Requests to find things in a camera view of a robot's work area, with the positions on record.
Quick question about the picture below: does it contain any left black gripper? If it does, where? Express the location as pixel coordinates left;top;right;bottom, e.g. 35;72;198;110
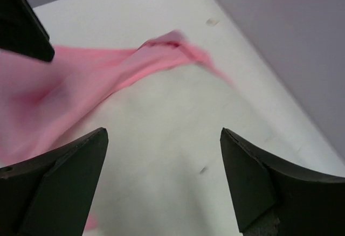
1;0;55;63

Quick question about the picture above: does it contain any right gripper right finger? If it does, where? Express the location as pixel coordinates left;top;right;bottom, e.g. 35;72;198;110
220;128;344;235

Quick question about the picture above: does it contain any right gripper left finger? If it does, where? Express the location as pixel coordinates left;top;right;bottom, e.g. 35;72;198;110
1;128;108;236

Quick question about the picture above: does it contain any pink pillowcase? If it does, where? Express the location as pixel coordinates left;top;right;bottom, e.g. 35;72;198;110
0;30;238;233

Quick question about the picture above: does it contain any white pillow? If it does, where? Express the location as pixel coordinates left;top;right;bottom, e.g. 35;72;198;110
88;64;274;235

